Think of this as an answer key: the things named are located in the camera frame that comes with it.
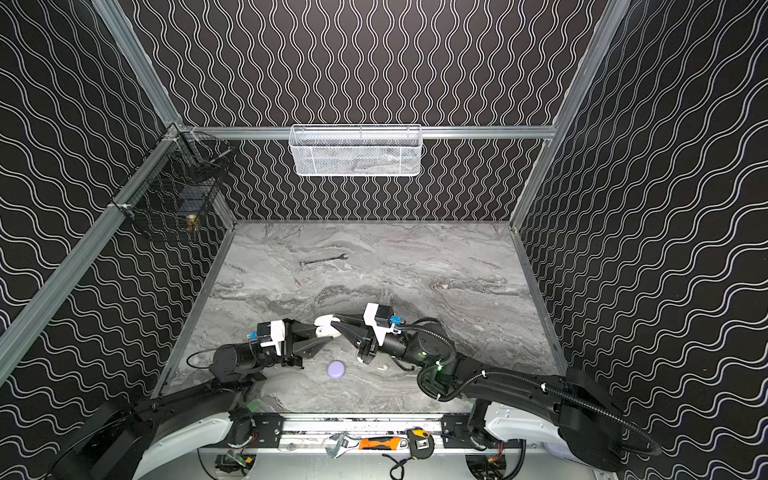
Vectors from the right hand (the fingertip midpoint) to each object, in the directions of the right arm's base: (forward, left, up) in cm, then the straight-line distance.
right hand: (335, 318), depth 60 cm
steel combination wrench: (+41, +9, -30) cm, 51 cm away
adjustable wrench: (-19, +3, -31) cm, 36 cm away
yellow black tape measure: (-17, -18, -30) cm, 39 cm away
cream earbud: (+1, -9, -31) cm, 32 cm away
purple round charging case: (0, +5, -31) cm, 31 cm away
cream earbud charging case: (-1, +2, -2) cm, 3 cm away
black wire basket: (+47, +57, -2) cm, 74 cm away
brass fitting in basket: (+30, +45, -2) cm, 54 cm away
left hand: (-3, +1, -2) cm, 4 cm away
